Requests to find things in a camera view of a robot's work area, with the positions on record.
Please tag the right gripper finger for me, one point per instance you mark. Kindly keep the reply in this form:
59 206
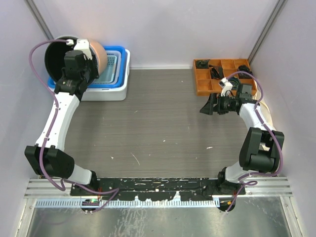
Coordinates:
209 105
216 103

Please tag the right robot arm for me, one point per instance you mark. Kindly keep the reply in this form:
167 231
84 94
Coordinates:
261 152

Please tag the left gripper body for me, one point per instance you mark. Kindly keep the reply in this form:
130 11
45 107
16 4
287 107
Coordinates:
90 72

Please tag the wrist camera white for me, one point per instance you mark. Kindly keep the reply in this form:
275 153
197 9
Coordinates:
84 46
225 85

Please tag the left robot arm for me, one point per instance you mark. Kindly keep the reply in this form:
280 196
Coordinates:
47 156

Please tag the blue yellow part in tray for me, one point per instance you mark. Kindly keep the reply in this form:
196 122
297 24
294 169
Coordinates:
235 82

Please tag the cream cloth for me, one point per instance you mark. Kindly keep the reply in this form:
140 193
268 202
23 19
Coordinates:
264 107

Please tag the light blue perforated basket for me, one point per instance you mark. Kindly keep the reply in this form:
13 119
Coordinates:
108 77

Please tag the orange plastic container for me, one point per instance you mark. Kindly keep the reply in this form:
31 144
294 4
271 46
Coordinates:
101 55

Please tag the white plastic tub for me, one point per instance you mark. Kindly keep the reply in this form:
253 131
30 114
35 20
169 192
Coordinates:
110 94

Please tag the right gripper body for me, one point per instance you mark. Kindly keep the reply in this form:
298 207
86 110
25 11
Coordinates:
226 104

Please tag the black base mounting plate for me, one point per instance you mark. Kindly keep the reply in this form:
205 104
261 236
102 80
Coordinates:
159 189

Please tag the large black container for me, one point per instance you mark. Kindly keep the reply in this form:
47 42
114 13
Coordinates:
54 56

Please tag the blue plastic basket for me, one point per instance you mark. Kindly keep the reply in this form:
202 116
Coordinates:
119 71

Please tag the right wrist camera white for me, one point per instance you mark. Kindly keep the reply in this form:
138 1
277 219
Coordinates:
225 85

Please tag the aluminium rail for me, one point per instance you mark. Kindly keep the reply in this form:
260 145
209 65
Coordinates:
45 194

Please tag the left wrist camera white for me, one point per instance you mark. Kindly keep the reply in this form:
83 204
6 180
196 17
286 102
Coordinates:
84 46

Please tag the black part in tray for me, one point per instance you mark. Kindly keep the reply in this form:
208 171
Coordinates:
202 64

